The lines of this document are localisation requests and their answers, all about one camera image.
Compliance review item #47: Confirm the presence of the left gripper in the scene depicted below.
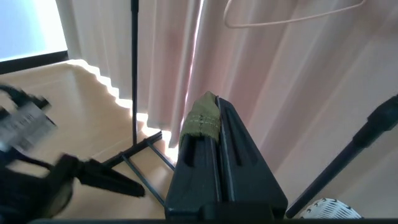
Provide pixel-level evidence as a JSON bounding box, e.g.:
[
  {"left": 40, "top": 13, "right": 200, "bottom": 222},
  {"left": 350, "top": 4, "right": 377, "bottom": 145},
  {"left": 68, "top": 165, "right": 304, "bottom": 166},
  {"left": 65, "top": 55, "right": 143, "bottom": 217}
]
[{"left": 0, "top": 152, "right": 146, "bottom": 224}]

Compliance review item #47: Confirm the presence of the white laundry basket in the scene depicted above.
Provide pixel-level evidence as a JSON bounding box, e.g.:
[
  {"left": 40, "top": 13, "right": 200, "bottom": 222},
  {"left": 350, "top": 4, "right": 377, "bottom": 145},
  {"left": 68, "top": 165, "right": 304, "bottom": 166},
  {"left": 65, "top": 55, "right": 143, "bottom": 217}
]
[{"left": 298, "top": 197, "right": 364, "bottom": 220}]

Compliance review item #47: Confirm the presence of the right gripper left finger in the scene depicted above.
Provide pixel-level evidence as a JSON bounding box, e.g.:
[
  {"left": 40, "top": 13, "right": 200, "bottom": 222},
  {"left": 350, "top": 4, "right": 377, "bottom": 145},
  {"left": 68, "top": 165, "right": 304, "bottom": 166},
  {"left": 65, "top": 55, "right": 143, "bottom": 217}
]
[{"left": 164, "top": 135, "right": 222, "bottom": 219}]

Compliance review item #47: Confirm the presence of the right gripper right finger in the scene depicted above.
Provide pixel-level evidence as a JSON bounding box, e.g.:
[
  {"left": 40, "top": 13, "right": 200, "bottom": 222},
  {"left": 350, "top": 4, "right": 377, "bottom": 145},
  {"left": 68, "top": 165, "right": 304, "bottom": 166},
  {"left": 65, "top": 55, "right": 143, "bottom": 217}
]
[{"left": 216, "top": 96, "right": 289, "bottom": 219}]

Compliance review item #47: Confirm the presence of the pink clothes hanger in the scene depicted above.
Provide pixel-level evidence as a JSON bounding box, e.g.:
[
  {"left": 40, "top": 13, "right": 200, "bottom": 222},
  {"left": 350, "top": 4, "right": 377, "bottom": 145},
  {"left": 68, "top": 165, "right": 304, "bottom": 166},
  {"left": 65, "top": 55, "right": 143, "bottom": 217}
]
[{"left": 223, "top": 0, "right": 368, "bottom": 30}]

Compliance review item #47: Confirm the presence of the window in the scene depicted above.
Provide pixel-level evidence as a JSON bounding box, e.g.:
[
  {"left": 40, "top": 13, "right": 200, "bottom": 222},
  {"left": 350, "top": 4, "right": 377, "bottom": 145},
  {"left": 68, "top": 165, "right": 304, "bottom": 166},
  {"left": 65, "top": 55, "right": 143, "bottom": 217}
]
[{"left": 0, "top": 0, "right": 70, "bottom": 75}]

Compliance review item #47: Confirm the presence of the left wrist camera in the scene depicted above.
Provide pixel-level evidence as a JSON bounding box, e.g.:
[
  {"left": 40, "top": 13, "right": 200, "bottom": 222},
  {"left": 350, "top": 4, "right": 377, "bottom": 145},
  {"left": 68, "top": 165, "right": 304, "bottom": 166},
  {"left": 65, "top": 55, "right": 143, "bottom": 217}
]
[{"left": 0, "top": 84, "right": 57, "bottom": 153}]

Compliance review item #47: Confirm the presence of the black clothes rack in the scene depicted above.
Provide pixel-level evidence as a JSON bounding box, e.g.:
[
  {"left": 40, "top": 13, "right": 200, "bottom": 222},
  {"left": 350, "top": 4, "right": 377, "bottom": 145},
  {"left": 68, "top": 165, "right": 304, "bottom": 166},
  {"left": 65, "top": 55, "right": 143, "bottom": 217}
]
[{"left": 101, "top": 0, "right": 398, "bottom": 219}]

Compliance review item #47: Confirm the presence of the beige curtain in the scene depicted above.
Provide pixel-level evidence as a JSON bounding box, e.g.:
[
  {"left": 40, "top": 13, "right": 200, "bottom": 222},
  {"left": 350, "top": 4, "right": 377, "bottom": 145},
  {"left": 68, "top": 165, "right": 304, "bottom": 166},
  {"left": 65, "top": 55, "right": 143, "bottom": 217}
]
[{"left": 55, "top": 0, "right": 398, "bottom": 218}]

